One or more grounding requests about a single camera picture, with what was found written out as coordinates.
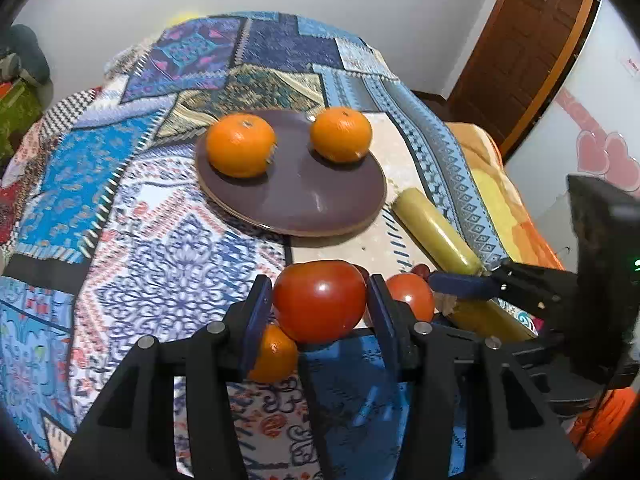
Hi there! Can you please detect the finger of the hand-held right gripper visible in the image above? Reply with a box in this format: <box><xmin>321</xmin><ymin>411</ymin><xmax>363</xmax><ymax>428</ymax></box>
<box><xmin>428</xmin><ymin>258</ymin><xmax>582</xmax><ymax>322</ymax></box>
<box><xmin>507</xmin><ymin>332</ymin><xmax>608</xmax><ymax>403</ymax></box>

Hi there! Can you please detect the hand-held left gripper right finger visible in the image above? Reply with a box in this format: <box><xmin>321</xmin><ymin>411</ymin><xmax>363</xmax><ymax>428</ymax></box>
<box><xmin>366</xmin><ymin>274</ymin><xmax>585</xmax><ymax>480</ymax></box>

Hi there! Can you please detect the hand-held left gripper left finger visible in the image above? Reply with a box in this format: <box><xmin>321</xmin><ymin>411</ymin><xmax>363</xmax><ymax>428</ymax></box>
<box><xmin>58</xmin><ymin>274</ymin><xmax>274</xmax><ymax>480</ymax></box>

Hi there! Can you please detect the yellow-green sausage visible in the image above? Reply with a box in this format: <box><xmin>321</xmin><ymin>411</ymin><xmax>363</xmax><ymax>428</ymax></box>
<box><xmin>391</xmin><ymin>187</ymin><xmax>485</xmax><ymax>276</ymax></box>
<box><xmin>447</xmin><ymin>297</ymin><xmax>537</xmax><ymax>343</ymax></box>

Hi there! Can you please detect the large red tomato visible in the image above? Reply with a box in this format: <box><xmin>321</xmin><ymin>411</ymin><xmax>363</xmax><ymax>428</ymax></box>
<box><xmin>272</xmin><ymin>260</ymin><xmax>368</xmax><ymax>345</ymax></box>

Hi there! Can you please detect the brown round plate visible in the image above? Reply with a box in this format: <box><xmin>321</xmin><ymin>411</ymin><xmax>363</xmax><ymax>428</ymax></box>
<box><xmin>194</xmin><ymin>109</ymin><xmax>387</xmax><ymax>237</ymax></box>

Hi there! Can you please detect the small red tomato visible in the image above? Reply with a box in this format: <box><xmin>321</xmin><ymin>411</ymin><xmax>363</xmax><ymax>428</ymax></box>
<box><xmin>386</xmin><ymin>273</ymin><xmax>436</xmax><ymax>324</ymax></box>

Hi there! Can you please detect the small orange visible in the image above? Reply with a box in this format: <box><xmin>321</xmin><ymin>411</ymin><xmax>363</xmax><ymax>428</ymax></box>
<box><xmin>248</xmin><ymin>324</ymin><xmax>299</xmax><ymax>384</ymax></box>

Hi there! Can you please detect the orange yellow blanket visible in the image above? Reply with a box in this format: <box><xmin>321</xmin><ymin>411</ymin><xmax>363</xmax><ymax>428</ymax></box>
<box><xmin>444</xmin><ymin>121</ymin><xmax>640</xmax><ymax>461</ymax></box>

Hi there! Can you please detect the blue patterned patchwork blanket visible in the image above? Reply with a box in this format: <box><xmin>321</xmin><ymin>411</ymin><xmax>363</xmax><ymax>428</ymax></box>
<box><xmin>0</xmin><ymin>10</ymin><xmax>568</xmax><ymax>480</ymax></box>

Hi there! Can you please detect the large orange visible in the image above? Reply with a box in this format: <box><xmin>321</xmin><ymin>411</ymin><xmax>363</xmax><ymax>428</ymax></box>
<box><xmin>310</xmin><ymin>107</ymin><xmax>373</xmax><ymax>164</ymax></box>
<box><xmin>206</xmin><ymin>113</ymin><xmax>277</xmax><ymax>179</ymax></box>

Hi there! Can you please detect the brown wooden door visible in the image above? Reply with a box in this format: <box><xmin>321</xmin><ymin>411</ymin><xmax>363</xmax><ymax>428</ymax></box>
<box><xmin>445</xmin><ymin>0</ymin><xmax>601</xmax><ymax>158</ymax></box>

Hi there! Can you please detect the green cloth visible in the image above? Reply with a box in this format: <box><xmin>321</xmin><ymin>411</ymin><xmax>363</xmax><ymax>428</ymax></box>
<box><xmin>0</xmin><ymin>80</ymin><xmax>45</xmax><ymax>161</ymax></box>

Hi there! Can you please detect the dark grey plush toy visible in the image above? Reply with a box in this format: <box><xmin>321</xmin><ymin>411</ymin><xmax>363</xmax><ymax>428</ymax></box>
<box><xmin>0</xmin><ymin>24</ymin><xmax>52</xmax><ymax>86</ymax></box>

